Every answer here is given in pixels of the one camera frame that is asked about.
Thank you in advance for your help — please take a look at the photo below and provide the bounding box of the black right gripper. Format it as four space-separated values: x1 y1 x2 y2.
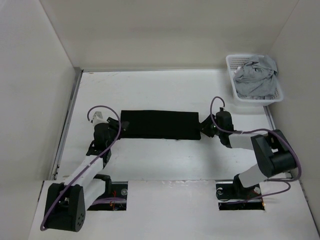
195 114 223 138

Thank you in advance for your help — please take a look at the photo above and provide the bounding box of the black tank top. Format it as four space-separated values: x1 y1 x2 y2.
120 110 201 141

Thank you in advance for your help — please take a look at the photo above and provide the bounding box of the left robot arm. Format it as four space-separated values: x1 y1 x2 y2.
40 112 129 232

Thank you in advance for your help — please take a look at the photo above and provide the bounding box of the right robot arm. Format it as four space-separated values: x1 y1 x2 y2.
200 108 301 202

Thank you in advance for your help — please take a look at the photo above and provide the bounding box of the grey tank tops pile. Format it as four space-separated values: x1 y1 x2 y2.
233 55 278 100

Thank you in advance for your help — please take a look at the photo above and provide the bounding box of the white plastic laundry basket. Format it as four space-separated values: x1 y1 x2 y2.
225 54 284 107

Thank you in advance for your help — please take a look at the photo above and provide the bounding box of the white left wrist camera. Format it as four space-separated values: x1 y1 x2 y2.
90 111 105 126

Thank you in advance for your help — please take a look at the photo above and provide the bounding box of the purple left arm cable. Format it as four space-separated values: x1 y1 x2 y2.
39 105 123 231

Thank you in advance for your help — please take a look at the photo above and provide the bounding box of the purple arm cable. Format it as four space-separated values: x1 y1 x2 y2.
209 96 303 201
39 105 123 231

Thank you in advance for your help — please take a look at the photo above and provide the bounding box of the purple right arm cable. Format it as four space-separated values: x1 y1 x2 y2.
209 96 303 201

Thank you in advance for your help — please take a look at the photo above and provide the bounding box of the left aluminium frame rail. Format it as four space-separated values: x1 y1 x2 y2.
47 67 83 180

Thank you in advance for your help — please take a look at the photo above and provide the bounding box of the aluminium frame rail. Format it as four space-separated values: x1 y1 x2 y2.
263 105 292 178
47 67 83 180

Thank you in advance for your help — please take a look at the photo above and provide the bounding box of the right aluminium frame rail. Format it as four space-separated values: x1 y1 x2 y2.
263 105 292 178

